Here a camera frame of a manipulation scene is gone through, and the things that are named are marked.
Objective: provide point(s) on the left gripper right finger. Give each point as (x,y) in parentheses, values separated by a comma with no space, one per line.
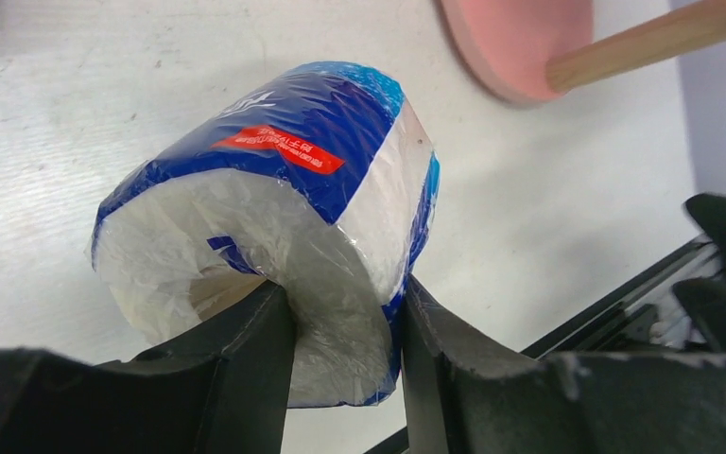
(615,402)

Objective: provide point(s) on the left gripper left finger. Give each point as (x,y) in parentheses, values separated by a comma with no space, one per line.
(220,387)

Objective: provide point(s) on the pink three-tier shelf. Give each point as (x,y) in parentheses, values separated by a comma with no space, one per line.
(532,52)

